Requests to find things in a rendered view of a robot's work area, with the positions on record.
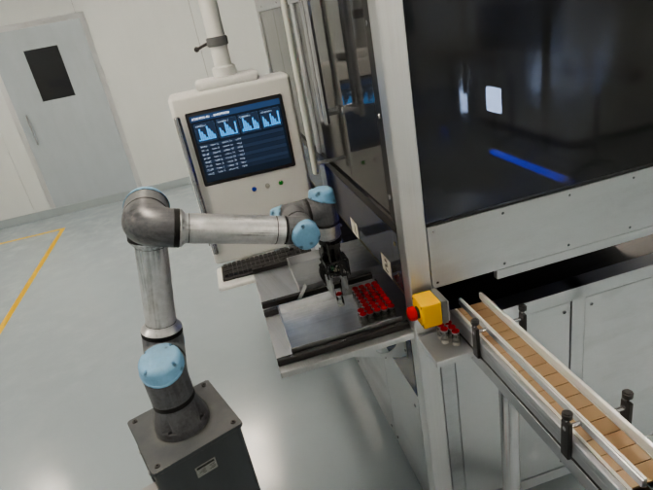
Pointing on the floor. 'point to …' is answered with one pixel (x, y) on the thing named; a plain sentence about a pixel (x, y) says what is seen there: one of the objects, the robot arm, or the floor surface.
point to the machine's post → (409, 217)
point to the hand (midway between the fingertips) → (338, 291)
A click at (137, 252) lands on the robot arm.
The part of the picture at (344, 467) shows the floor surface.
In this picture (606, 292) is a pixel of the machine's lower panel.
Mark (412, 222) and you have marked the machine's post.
